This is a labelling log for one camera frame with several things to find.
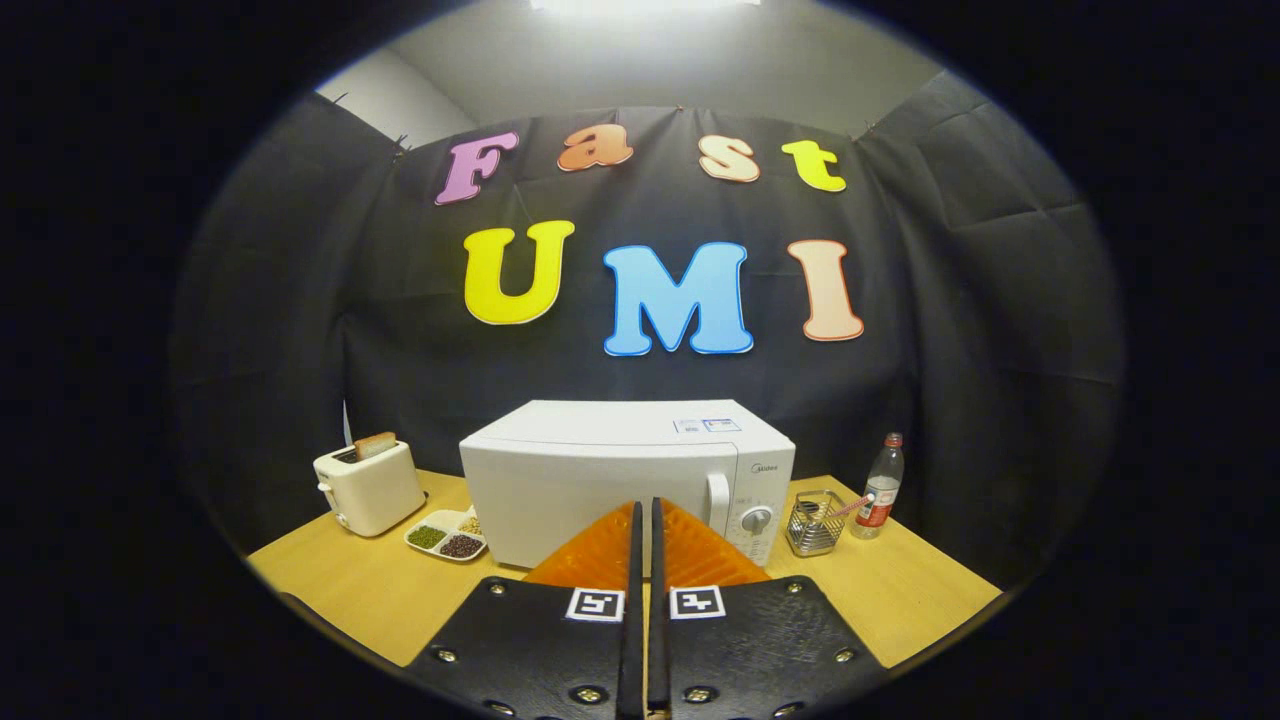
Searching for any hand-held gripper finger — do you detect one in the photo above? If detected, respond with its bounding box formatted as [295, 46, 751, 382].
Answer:
[405, 500, 645, 720]
[650, 497, 889, 720]

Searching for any white toaster oven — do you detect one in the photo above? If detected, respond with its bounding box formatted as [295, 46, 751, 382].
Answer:
[459, 400, 797, 571]

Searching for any white pop-up toaster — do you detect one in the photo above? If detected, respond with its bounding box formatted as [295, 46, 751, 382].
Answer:
[313, 440, 428, 538]

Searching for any white divided dish of beans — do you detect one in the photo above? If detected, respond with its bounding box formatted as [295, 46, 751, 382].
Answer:
[404, 507, 488, 563]

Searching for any clear plastic bottle red label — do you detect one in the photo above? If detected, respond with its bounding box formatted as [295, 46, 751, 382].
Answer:
[851, 433, 905, 541]

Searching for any black backdrop cloth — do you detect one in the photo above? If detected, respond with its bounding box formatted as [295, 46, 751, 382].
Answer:
[170, 70, 1126, 591]

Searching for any metal wire basket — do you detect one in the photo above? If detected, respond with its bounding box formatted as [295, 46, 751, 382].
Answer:
[785, 489, 849, 558]

